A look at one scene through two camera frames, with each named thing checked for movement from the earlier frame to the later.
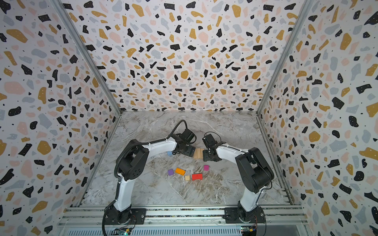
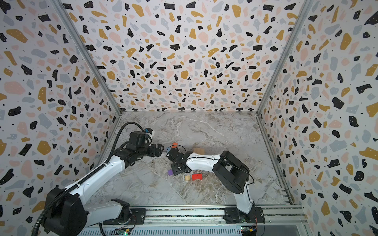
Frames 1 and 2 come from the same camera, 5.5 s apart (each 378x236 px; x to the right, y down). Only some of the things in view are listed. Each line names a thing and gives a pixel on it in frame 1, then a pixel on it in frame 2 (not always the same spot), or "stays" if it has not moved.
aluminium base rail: x=92 y=221 stays
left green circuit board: x=121 y=231 stays
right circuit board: x=248 y=230 stays
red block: x=197 y=176 stays
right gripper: x=207 y=154 -> x=176 y=159
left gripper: x=190 y=151 -> x=158 y=150
